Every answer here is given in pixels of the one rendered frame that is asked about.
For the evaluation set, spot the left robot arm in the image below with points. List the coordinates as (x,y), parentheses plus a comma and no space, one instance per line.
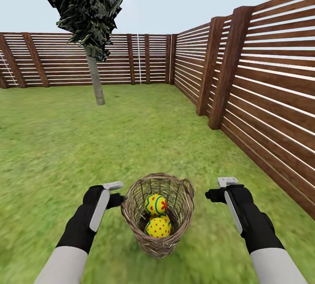
(67,262)

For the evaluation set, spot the easter egg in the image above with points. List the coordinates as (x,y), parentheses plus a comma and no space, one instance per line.
(155,204)
(157,227)
(166,218)

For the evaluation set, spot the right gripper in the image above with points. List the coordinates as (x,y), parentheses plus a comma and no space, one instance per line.
(215,195)

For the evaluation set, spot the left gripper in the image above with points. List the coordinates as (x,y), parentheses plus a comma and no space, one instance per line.
(115,200)

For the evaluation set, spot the wicker basket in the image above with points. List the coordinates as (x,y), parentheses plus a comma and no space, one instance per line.
(159,247)

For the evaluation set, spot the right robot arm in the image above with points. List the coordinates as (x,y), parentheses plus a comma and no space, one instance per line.
(272,263)

